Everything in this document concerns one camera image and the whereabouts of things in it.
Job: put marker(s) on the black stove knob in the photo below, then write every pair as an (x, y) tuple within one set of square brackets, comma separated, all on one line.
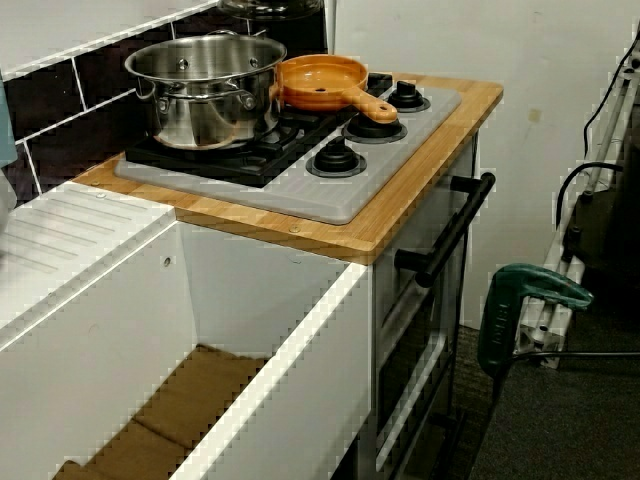
[(412, 100), (375, 130), (336, 159)]

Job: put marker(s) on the black burner grate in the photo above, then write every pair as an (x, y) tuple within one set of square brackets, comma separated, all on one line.
[(225, 162)]

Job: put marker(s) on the white metal tripod frame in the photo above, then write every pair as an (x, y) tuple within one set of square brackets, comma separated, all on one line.
[(555, 300)]

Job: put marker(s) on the teal box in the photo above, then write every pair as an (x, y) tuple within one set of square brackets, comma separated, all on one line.
[(7, 125)]

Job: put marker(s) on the grey stove top plate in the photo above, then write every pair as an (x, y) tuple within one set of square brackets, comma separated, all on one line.
[(320, 195)]

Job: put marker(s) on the black equipment box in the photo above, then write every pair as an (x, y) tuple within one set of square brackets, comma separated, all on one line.
[(605, 240)]

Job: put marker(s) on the stainless steel pot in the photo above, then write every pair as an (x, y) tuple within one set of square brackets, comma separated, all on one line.
[(210, 110)]

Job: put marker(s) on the green clamp tool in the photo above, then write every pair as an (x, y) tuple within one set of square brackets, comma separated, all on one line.
[(500, 320)]

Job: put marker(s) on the wooden stove countertop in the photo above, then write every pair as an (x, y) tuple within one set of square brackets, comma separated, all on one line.
[(400, 210)]

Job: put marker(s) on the white sink basin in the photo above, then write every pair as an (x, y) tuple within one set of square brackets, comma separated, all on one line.
[(280, 350)]

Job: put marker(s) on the dark tile backsplash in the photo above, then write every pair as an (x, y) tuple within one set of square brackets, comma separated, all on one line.
[(50, 105)]

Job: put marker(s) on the brown glass lid yellow knob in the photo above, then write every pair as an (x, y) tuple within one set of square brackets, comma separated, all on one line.
[(270, 9)]

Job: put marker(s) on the white kitchen back panel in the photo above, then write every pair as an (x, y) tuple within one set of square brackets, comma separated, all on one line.
[(60, 30)]

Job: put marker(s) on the white oven door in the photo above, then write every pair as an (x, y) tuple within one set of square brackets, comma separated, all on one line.
[(420, 325)]

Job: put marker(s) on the brown cardboard sheet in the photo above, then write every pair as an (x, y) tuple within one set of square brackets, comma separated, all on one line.
[(200, 390)]

